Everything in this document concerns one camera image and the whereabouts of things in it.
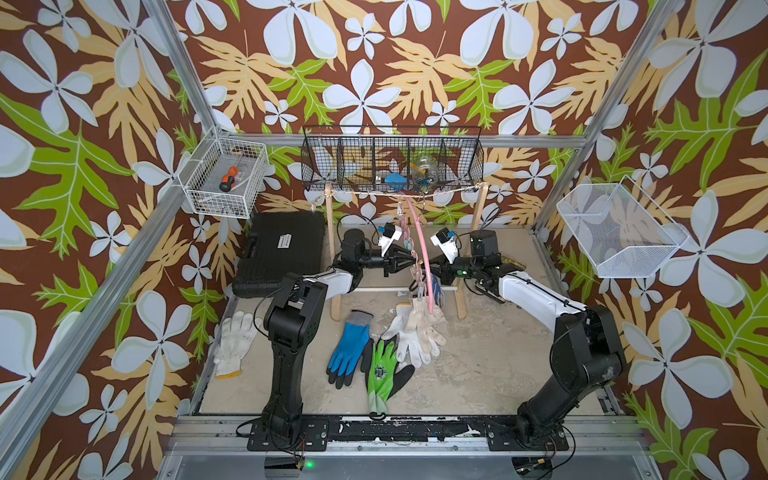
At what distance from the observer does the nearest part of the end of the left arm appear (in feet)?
2.70

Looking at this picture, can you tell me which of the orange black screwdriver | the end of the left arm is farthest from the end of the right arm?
the orange black screwdriver

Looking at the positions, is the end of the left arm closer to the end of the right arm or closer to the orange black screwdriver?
the end of the right arm
